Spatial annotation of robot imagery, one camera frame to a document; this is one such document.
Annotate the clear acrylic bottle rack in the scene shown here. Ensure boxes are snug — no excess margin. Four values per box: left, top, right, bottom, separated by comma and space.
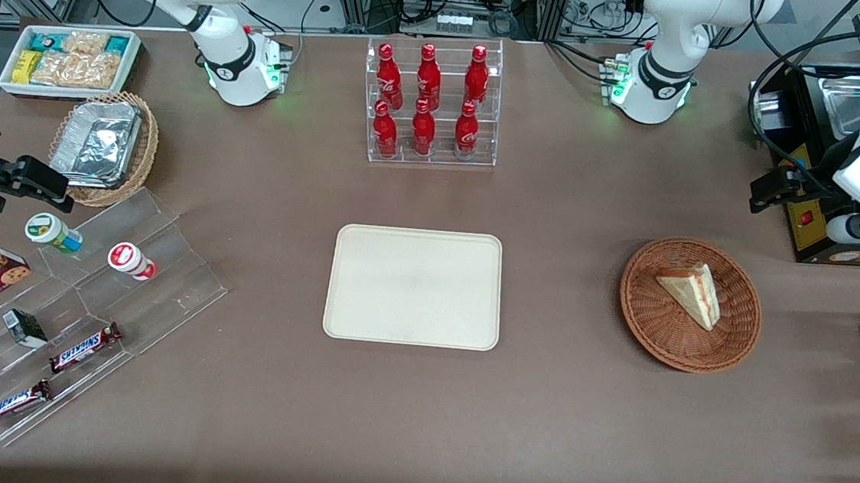
358, 29, 507, 173

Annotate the small black box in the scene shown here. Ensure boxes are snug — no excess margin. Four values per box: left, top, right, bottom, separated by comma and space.
0, 307, 50, 351

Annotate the red lid cup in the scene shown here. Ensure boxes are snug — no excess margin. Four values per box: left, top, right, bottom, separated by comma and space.
106, 241, 160, 283

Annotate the steel warmer pan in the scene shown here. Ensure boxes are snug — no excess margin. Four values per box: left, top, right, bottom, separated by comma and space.
813, 71, 860, 143

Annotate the clear acrylic step display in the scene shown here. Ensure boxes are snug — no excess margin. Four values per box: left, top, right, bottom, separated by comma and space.
0, 175, 236, 465

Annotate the black food warmer cabinet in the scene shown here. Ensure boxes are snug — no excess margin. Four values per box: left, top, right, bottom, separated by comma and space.
736, 2, 860, 269

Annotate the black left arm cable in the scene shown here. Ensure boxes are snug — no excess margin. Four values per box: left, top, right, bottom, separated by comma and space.
735, 0, 860, 204

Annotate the white snack bin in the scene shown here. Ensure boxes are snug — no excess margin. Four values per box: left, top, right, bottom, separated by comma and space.
0, 20, 145, 108

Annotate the aluminium foil tray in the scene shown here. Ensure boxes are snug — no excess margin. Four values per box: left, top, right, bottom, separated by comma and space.
47, 96, 145, 191

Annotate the large clear cracker bag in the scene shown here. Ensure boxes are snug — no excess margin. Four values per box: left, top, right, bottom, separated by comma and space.
30, 47, 124, 93

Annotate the small clear cracker bag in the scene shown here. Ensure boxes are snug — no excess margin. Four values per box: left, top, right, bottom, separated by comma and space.
61, 30, 110, 58

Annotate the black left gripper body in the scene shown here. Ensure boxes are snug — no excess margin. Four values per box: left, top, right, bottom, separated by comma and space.
784, 166, 842, 211

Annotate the snickers chocolate bar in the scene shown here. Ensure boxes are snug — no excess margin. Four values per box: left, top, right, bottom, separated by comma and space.
0, 376, 54, 436
47, 317, 124, 380

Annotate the tan wicker basket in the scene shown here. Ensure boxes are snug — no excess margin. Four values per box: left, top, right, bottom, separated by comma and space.
44, 85, 164, 213

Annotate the green lid cup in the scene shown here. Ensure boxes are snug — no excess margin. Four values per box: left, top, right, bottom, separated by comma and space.
23, 211, 86, 256

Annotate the yellow snack packet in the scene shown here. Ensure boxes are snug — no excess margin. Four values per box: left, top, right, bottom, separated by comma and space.
11, 49, 44, 86

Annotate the red cola bottle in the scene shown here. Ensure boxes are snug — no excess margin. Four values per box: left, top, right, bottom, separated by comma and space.
461, 43, 493, 113
413, 42, 445, 113
370, 99, 402, 161
409, 98, 439, 159
373, 42, 407, 113
452, 100, 482, 161

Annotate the white power strip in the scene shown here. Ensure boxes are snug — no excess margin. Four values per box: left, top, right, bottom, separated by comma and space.
434, 11, 474, 35

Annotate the triangle sandwich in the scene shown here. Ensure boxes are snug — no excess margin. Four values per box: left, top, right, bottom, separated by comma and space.
651, 259, 726, 333

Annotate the cream plastic tray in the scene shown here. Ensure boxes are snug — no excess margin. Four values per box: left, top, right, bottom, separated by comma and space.
321, 222, 508, 353

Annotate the brown round wicker basket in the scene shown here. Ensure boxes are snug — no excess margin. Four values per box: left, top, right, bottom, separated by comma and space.
614, 232, 769, 379

